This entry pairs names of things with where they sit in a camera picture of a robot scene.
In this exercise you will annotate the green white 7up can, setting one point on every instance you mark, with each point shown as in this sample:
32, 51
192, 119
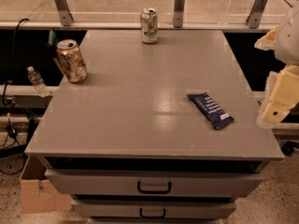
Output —
149, 25

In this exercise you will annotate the right metal window bracket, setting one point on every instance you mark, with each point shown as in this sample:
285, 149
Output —
254, 19

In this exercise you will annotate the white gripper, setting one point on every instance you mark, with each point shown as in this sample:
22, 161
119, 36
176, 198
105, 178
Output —
289, 42

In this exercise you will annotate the grey top drawer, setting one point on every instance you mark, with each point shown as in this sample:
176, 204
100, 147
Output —
136, 183

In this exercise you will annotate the metal window bracket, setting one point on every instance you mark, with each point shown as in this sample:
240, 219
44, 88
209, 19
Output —
254, 19
178, 14
65, 15

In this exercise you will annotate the middle metal window bracket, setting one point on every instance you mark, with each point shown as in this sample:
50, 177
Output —
178, 14

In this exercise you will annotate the clear plastic water bottle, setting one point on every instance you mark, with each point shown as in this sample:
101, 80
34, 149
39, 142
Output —
37, 82

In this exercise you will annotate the grey middle drawer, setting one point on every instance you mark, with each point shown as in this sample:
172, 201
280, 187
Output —
153, 209

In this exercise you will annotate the brown cardboard box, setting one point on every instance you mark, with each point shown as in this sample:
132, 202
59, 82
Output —
38, 195

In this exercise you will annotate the left metal window bracket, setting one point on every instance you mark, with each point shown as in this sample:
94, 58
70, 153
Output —
65, 15

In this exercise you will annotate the grey drawer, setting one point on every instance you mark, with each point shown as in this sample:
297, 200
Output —
136, 183
153, 209

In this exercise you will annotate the blue rxbar blueberry wrapper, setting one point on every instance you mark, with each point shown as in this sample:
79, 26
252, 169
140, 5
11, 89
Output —
213, 112

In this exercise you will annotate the gold white soda can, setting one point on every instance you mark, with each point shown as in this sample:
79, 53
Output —
71, 60

